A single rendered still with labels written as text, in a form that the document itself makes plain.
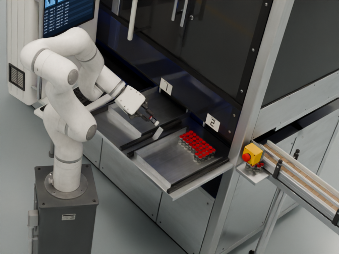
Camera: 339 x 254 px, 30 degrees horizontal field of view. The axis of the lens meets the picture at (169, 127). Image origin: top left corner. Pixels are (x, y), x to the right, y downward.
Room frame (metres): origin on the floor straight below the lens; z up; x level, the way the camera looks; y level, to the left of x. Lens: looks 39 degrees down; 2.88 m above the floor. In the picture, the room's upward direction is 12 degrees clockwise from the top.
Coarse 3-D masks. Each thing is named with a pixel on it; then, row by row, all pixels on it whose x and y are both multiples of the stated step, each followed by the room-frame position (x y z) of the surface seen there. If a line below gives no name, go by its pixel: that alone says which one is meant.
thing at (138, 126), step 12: (156, 96) 2.74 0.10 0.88; (108, 108) 2.54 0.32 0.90; (120, 108) 2.58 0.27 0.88; (156, 108) 2.64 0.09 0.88; (168, 108) 2.66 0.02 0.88; (120, 120) 2.48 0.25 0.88; (132, 120) 2.50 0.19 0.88; (144, 120) 2.52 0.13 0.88; (168, 120) 2.52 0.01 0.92; (144, 132) 2.39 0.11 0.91
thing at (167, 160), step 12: (180, 132) 2.46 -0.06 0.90; (156, 144) 2.34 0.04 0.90; (168, 144) 2.37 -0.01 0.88; (144, 156) 2.25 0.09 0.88; (156, 156) 2.27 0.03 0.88; (168, 156) 2.29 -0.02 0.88; (180, 156) 2.30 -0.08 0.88; (192, 156) 2.32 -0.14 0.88; (156, 168) 2.18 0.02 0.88; (168, 168) 2.20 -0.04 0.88; (180, 168) 2.22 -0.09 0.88; (192, 168) 2.23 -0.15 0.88; (204, 168) 2.23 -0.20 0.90; (168, 180) 2.12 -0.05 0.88; (180, 180) 2.11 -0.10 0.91
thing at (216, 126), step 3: (207, 114) 2.46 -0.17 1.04; (207, 117) 2.46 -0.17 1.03; (210, 117) 2.45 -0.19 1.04; (213, 117) 2.44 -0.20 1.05; (207, 120) 2.46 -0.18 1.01; (210, 120) 2.44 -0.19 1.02; (216, 120) 2.42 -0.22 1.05; (207, 123) 2.45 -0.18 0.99; (216, 123) 2.42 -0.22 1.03; (219, 123) 2.41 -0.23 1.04; (210, 126) 2.44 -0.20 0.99; (213, 126) 2.43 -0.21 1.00; (216, 126) 2.42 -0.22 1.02; (216, 129) 2.41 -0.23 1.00
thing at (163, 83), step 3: (162, 81) 2.67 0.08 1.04; (165, 81) 2.66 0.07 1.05; (162, 84) 2.67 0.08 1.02; (165, 84) 2.66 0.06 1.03; (168, 84) 2.64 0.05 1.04; (162, 87) 2.67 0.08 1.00; (165, 87) 2.65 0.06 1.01; (168, 87) 2.64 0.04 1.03; (171, 87) 2.63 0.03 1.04; (165, 90) 2.65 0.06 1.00; (168, 90) 2.64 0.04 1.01; (171, 90) 2.63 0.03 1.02; (168, 93) 2.64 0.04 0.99
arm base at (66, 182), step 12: (60, 168) 1.93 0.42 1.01; (72, 168) 1.93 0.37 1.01; (48, 180) 1.96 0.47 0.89; (60, 180) 1.93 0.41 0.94; (72, 180) 1.94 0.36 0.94; (84, 180) 2.02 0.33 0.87; (48, 192) 1.91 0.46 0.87; (60, 192) 1.92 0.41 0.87; (72, 192) 1.94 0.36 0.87; (84, 192) 1.96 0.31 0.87
